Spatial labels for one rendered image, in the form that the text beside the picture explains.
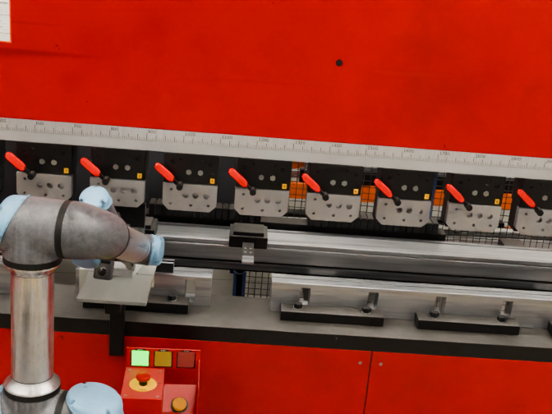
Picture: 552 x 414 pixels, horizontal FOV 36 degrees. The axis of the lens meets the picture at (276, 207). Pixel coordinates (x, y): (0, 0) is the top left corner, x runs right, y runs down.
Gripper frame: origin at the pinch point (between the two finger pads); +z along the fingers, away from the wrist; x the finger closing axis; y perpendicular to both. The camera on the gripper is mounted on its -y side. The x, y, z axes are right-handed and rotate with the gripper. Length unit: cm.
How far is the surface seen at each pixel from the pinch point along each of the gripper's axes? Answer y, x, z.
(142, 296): -9.8, -10.5, -6.9
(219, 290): 93, 15, 210
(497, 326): 11, -106, 24
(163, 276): 4.3, -9.6, 9.6
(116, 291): -9.5, -3.0, -6.6
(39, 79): 34, 24, -38
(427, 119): 48, -78, -22
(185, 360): -19.4, -22.1, 9.9
